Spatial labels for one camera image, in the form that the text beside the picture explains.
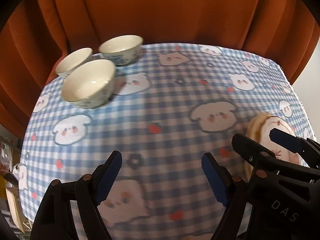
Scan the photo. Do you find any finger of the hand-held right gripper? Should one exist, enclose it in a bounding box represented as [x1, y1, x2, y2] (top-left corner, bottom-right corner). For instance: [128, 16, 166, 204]
[231, 133, 300, 175]
[269, 128, 320, 168]

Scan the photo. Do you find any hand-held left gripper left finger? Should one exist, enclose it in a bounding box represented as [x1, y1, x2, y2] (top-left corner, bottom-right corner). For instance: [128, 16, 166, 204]
[30, 150, 123, 240]

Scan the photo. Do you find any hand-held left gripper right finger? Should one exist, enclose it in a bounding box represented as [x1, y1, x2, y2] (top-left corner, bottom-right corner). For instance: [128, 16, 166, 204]
[202, 152, 267, 240]

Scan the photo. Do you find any cream bowl blue floral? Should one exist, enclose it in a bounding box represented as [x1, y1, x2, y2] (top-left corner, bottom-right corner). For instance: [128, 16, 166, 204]
[55, 47, 93, 78]
[98, 35, 144, 67]
[61, 59, 117, 109]

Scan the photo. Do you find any blue checked cartoon tablecloth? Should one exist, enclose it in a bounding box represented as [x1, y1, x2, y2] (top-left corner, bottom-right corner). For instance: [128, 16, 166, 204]
[19, 42, 318, 240]

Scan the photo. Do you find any wooden storage shelf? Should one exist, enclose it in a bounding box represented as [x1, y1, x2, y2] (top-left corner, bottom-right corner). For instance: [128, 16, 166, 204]
[0, 130, 33, 233]

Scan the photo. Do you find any orange pleated curtain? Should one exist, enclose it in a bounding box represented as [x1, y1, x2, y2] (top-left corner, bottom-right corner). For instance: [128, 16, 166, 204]
[0, 0, 320, 140]

